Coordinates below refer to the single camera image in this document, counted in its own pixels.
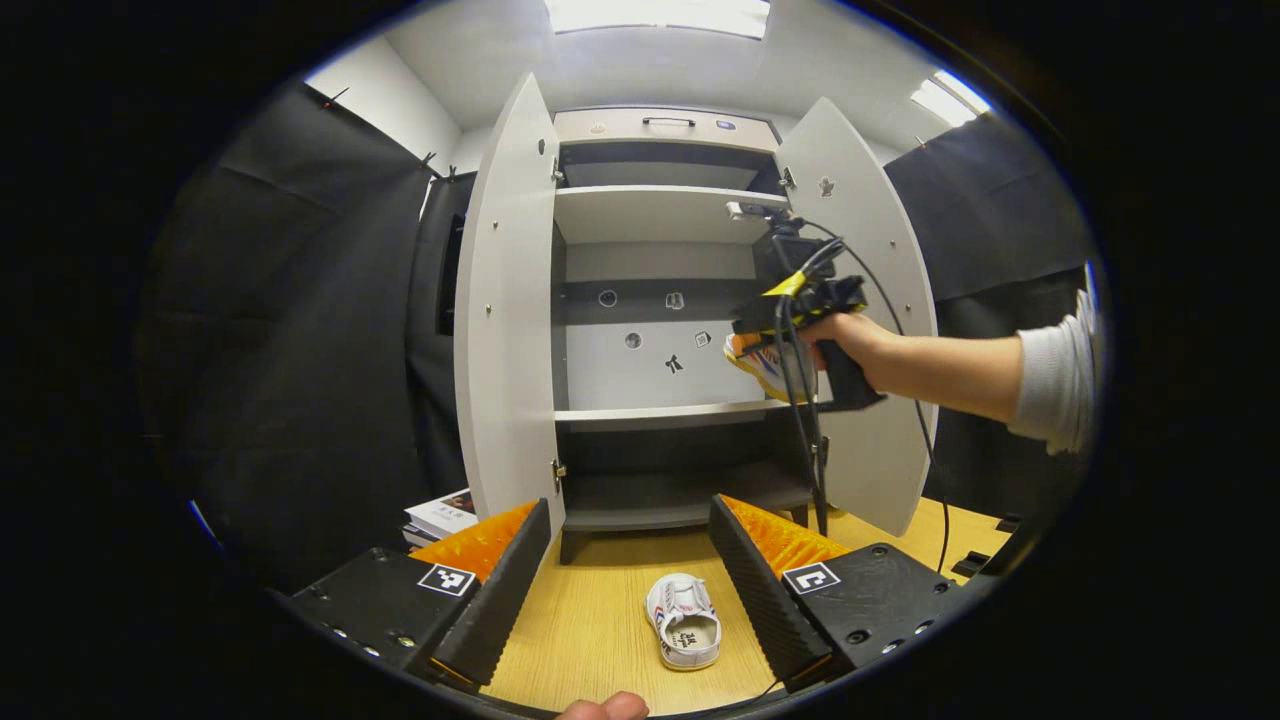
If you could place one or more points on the white cabinet door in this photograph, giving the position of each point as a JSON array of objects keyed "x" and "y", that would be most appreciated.
[
  {"x": 870, "y": 460},
  {"x": 510, "y": 350}
]

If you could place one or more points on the white shoe cabinet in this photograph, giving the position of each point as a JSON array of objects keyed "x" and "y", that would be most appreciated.
[{"x": 660, "y": 215}]

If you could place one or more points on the white book dark cover picture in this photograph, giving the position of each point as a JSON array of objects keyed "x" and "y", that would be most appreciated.
[{"x": 445, "y": 515}]

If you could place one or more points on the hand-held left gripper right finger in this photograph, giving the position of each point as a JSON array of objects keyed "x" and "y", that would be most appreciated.
[{"x": 765, "y": 600}]

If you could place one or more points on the white canvas shoe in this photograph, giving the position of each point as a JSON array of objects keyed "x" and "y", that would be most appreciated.
[
  {"x": 760, "y": 372},
  {"x": 685, "y": 620}
]

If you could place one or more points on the ceiling light panel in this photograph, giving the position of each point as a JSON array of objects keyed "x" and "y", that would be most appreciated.
[
  {"x": 660, "y": 15},
  {"x": 945, "y": 98}
]

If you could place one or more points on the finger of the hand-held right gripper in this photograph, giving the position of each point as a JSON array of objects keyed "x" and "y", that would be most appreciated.
[{"x": 745, "y": 345}]

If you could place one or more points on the black backdrop cloth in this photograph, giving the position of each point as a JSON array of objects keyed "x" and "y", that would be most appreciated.
[{"x": 300, "y": 350}]

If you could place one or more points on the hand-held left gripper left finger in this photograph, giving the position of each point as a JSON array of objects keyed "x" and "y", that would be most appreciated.
[{"x": 500, "y": 600}]

